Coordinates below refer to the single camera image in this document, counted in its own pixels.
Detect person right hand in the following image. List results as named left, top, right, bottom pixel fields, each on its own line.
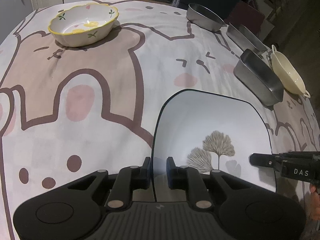
left=310, top=184, right=320, bottom=220

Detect cream two-handled bowl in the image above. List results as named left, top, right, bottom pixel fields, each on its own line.
left=271, top=44, right=311, bottom=98

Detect yellow-rimmed lemon bowl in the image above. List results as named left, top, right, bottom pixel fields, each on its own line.
left=48, top=3, right=119, bottom=47

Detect round steel pan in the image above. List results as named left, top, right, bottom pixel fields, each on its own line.
left=186, top=3, right=227, bottom=32

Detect bear print tablecloth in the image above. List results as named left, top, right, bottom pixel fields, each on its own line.
left=1, top=1, right=319, bottom=239

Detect white square leaf plate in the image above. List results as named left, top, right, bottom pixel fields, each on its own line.
left=152, top=89, right=276, bottom=202

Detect rectangular steel tin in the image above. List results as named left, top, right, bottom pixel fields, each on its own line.
left=233, top=49, right=284, bottom=107
left=226, top=23, right=267, bottom=55

